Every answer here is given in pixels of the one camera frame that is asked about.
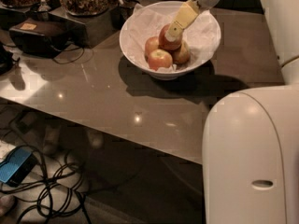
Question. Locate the red apple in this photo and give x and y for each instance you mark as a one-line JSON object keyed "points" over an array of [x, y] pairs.
{"points": [[159, 58], [151, 44]]}

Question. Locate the white ceramic bowl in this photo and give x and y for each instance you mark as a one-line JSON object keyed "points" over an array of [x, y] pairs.
{"points": [[137, 59]]}

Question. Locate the left back red apple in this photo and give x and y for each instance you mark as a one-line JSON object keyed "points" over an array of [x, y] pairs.
{"points": [[151, 44]]}

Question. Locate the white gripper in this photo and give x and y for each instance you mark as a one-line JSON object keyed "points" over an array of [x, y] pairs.
{"points": [[187, 14]]}

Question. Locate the red-yellow apple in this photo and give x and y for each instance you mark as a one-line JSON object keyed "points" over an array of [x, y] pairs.
{"points": [[172, 44]]}

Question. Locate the black box device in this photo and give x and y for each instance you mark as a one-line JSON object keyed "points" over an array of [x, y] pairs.
{"points": [[40, 38]]}

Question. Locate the front red apple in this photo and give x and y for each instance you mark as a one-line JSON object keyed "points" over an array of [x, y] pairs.
{"points": [[159, 58]]}

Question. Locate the blue foot pedal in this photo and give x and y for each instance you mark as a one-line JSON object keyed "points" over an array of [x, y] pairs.
{"points": [[16, 166]]}

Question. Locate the metal scoop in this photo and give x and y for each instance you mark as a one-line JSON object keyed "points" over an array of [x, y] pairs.
{"points": [[43, 6]]}

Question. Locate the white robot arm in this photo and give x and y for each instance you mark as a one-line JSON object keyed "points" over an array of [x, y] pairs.
{"points": [[250, 149]]}

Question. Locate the dark stand block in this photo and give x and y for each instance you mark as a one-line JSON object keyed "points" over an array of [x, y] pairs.
{"points": [[89, 31]]}

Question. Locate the right yellowish apple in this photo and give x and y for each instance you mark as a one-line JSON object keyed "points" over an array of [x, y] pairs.
{"points": [[182, 54]]}

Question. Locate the black object at left edge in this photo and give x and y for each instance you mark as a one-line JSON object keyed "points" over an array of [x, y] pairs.
{"points": [[6, 61]]}

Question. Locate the black cup with spoon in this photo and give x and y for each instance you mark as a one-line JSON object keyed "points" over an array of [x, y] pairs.
{"points": [[125, 10]]}

